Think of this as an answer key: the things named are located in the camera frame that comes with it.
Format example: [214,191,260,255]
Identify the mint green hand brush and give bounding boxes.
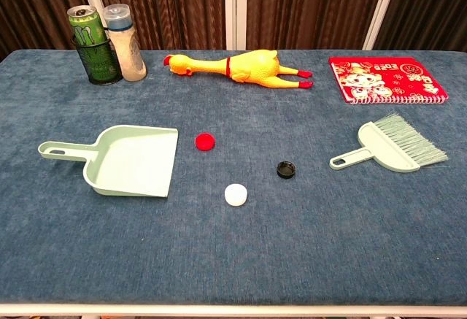
[328,112,449,173]

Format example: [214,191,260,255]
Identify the black mesh cup holder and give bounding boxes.
[70,36,123,86]

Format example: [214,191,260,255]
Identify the red bottle cap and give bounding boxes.
[195,132,216,151]

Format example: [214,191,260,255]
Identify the brown pleated curtain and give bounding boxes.
[0,0,467,61]

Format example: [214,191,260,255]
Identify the clear bottle with blue band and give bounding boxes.
[102,3,147,82]

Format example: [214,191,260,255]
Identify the red spiral notebook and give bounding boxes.
[328,56,449,105]

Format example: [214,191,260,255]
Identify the green energy drink can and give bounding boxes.
[66,4,115,81]

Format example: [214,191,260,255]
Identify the white bottle cap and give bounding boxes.
[224,183,248,207]

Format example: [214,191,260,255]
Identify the white table edge rail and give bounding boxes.
[0,301,467,318]

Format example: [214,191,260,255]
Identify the mint green dustpan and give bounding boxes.
[37,124,180,199]

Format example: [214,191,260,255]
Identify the yellow rubber chicken toy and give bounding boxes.
[163,49,314,90]

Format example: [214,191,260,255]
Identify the black bottle cap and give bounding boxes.
[276,161,298,179]

